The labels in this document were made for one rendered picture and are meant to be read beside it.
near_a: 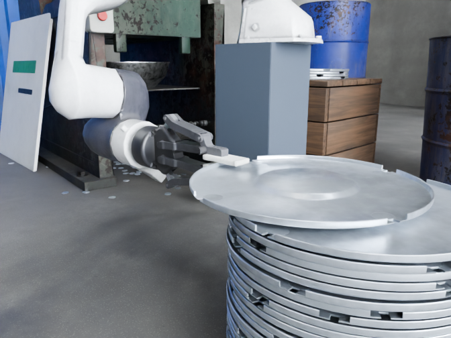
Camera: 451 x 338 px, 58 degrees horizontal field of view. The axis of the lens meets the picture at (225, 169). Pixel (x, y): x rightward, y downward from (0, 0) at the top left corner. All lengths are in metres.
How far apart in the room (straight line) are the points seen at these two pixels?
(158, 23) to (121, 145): 0.87
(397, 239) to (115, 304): 0.51
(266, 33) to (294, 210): 0.68
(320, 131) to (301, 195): 0.90
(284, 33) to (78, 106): 0.51
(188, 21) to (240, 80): 0.63
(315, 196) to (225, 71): 0.68
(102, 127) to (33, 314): 0.35
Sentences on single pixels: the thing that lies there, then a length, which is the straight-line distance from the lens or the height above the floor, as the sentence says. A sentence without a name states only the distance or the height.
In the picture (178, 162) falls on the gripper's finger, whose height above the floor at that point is 0.24.
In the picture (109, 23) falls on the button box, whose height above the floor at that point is 0.52.
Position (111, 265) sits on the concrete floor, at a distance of 0.89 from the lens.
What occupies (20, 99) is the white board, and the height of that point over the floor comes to 0.26.
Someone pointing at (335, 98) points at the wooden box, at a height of 0.29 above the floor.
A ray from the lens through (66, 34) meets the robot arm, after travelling 0.81.
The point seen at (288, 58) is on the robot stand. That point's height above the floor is 0.41.
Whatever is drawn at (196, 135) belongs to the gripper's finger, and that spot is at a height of 0.29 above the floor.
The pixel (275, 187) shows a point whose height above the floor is 0.26.
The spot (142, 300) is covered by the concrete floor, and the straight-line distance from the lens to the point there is 0.77.
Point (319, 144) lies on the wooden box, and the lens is 1.36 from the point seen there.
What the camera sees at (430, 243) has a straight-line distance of 0.41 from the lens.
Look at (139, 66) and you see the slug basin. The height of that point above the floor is 0.39.
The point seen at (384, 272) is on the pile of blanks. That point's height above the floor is 0.24.
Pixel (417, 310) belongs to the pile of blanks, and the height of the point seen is 0.20.
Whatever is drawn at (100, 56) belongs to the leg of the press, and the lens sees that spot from 1.40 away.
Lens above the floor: 0.40
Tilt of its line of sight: 14 degrees down
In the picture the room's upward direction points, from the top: straight up
